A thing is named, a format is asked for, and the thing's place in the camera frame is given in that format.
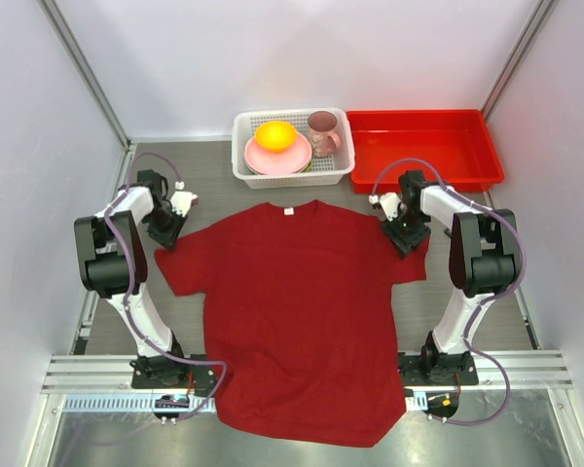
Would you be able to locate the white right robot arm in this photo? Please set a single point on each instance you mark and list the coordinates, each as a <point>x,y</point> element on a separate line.
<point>485,261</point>

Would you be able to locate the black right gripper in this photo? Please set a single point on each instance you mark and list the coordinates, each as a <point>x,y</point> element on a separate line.
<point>402,241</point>

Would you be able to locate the red plastic tray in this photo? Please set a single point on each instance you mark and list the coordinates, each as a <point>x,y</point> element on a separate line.
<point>456,142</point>

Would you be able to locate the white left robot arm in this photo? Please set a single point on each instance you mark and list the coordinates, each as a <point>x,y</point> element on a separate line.
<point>112,264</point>

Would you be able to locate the aluminium front rail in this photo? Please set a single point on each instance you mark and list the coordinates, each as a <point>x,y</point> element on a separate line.
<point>108,383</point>

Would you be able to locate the pink floral mug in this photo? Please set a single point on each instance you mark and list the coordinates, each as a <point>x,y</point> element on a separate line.
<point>322,134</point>

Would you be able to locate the orange plastic bowl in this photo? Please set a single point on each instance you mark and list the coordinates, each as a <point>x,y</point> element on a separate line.
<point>275,136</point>

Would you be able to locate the red t-shirt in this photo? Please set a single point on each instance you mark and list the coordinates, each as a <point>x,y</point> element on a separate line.
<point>297,303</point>

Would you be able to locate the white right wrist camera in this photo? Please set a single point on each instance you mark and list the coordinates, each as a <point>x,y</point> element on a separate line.
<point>389,204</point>

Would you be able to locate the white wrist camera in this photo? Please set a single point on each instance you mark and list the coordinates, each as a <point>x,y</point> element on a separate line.
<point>182,200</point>
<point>389,204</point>

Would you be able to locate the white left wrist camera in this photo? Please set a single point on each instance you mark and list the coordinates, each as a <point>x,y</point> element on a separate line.
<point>182,200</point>

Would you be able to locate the green plate under pink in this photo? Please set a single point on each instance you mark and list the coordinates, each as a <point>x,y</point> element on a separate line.
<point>307,167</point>

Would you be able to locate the white perforated plastic basket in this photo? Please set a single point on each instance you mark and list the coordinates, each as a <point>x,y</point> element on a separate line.
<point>325,171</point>

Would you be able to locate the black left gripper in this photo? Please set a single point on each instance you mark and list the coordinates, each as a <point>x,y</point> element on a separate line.
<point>168,239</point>

